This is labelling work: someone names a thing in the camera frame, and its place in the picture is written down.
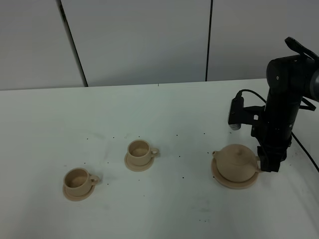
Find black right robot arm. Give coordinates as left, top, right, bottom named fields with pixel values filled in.
left=252, top=55, right=319, bottom=172

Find brown teacup front left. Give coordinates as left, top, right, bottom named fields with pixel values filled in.
left=63, top=168, right=100, bottom=197

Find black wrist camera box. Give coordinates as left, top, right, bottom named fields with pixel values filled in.
left=228, top=96, right=244, bottom=130

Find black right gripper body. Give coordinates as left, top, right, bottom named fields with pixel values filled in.
left=250, top=119, right=292, bottom=162

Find tan teapot saucer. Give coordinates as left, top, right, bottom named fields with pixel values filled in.
left=211, top=158, right=259, bottom=190

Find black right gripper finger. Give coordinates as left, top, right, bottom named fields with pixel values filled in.
left=260, top=155, right=281, bottom=172

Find tan saucer front left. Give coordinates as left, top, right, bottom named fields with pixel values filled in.
left=62, top=185, right=95, bottom=201

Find brown teacup near centre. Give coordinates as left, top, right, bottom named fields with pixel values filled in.
left=127, top=139, right=159, bottom=167

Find black camera cable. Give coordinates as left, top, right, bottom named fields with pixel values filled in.
left=235, top=36, right=319, bottom=172

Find brown teapot with lid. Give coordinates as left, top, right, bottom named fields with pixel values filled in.
left=212, top=144, right=260, bottom=183

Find brown teacup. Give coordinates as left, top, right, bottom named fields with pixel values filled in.
left=63, top=168, right=100, bottom=197
left=127, top=139, right=159, bottom=167

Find tan saucer near centre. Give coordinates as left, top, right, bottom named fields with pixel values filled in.
left=124, top=154, right=154, bottom=172

